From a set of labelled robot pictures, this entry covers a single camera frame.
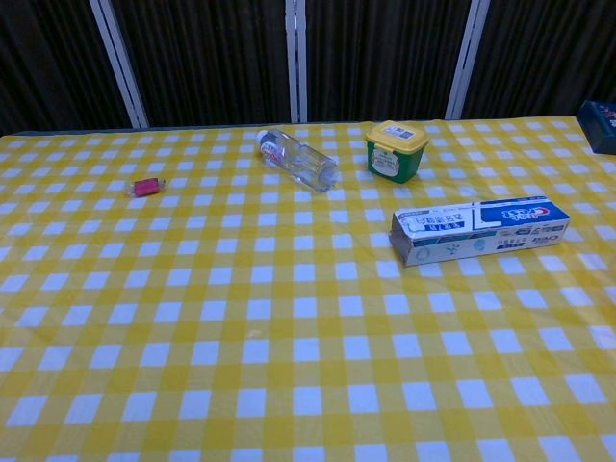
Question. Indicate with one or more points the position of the white blue toothpaste box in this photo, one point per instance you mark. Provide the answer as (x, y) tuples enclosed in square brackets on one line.
[(481, 231)]

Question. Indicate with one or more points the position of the yellow lidded jar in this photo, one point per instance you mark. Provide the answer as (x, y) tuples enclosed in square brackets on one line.
[(395, 151)]

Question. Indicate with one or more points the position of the dark blue printed box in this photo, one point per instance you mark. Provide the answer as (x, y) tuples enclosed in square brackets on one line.
[(599, 127)]

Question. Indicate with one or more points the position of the clear plastic water bottle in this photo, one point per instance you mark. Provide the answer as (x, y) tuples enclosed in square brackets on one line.
[(298, 161)]

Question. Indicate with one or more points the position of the yellow white checkered tablecloth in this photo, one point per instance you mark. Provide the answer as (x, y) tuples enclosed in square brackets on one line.
[(269, 337)]

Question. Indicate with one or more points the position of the pink wrapped candy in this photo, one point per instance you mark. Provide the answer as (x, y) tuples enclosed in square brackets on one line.
[(144, 187)]

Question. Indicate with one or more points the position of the dark pleated partition panel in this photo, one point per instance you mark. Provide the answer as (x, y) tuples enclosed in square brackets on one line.
[(207, 58), (48, 62), (548, 53), (380, 58)]

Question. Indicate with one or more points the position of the white partition frame post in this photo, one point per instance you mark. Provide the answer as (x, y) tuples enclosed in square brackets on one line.
[(122, 67), (296, 62), (466, 62)]

